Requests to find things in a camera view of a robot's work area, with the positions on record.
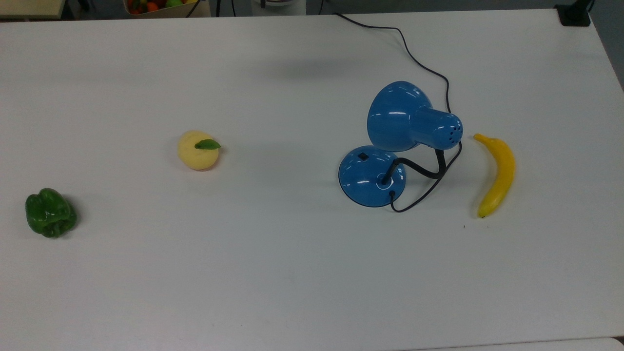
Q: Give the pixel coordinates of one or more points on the beige wooden board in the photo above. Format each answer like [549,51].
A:
[29,7]

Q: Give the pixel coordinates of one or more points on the yellow basket of toy fruit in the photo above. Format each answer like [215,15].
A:
[161,7]

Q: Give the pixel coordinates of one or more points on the green toy bell pepper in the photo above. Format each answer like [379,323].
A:
[48,214]

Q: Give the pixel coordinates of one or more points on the yellow toy banana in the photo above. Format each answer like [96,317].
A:
[502,170]

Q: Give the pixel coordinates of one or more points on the black clamp block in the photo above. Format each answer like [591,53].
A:
[574,14]

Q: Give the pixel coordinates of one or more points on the blue desk lamp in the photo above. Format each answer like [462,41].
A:
[395,117]

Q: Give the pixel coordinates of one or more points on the yellow toy peach with leaf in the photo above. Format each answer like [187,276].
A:
[197,153]

